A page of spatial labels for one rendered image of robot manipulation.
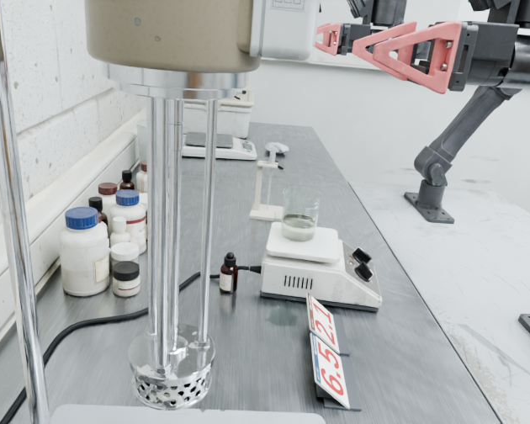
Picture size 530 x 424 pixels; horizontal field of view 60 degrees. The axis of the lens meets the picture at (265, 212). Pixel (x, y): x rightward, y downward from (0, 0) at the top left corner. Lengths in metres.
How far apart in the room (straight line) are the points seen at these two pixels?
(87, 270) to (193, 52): 0.55
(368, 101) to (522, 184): 0.92
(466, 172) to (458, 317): 1.69
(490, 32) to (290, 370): 0.46
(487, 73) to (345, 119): 1.68
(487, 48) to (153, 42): 0.39
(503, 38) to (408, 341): 0.43
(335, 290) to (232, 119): 1.15
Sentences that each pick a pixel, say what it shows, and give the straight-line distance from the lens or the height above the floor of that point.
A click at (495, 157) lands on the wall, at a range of 2.52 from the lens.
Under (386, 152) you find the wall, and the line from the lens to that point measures 2.30.
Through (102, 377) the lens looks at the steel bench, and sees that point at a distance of 0.63.
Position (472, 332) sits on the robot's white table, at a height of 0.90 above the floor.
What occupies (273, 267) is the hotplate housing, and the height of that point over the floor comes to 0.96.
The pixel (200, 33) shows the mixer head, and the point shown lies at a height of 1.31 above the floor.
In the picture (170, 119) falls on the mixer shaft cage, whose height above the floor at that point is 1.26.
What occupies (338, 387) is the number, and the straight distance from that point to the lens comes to 0.61.
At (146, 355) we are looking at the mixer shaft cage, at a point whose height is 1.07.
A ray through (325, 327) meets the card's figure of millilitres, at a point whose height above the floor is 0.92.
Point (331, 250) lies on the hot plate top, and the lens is 0.76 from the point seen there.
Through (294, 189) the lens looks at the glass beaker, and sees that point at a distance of 0.79.
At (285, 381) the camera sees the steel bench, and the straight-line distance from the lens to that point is 0.62.
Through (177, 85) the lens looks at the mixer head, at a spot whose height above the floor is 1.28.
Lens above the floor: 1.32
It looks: 22 degrees down
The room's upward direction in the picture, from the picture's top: 5 degrees clockwise
